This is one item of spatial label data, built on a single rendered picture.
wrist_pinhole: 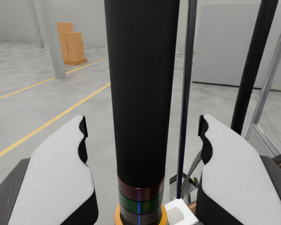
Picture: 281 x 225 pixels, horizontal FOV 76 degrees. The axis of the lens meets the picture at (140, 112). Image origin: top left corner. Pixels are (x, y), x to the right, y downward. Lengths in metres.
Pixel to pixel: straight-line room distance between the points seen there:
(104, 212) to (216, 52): 4.72
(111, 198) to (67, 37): 7.01
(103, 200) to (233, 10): 4.97
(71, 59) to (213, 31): 5.59
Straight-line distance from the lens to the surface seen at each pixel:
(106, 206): 2.14
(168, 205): 0.21
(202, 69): 5.64
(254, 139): 1.66
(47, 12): 6.13
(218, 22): 5.50
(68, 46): 8.36
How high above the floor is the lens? 1.73
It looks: 28 degrees down
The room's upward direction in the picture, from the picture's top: straight up
